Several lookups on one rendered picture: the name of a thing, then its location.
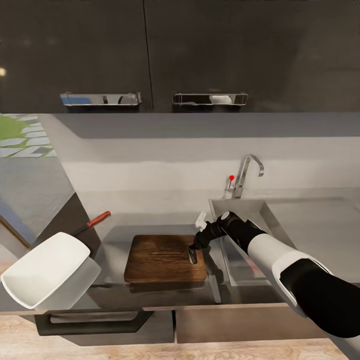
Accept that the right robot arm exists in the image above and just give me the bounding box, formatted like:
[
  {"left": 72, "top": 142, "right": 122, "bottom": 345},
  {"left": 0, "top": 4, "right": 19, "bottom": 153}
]
[{"left": 190, "top": 211, "right": 360, "bottom": 360}]

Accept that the cutting board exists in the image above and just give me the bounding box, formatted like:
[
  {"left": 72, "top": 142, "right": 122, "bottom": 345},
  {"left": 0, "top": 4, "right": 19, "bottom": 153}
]
[{"left": 123, "top": 234, "right": 207, "bottom": 283}]

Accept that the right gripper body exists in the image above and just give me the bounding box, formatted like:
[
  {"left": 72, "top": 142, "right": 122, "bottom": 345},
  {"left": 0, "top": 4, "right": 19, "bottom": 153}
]
[{"left": 196, "top": 221, "right": 220, "bottom": 249}]

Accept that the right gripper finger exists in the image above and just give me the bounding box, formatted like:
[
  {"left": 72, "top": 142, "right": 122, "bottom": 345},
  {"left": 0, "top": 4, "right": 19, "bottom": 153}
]
[{"left": 190, "top": 241, "right": 202, "bottom": 250}]

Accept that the parer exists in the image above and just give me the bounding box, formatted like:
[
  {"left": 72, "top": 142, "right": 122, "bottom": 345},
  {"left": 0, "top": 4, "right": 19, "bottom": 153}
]
[{"left": 70, "top": 210, "right": 111, "bottom": 236}]

